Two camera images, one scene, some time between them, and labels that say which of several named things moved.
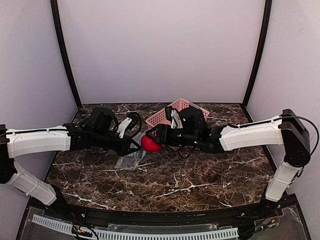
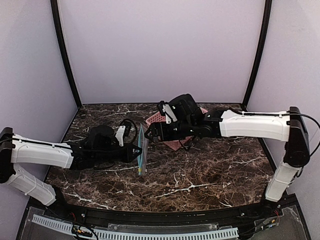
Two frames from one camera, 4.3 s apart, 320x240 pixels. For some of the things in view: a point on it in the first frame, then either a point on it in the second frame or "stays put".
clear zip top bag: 129,162 to 142,151
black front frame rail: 226,215 stays put
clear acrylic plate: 195,226 stays put
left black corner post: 54,5 stays put
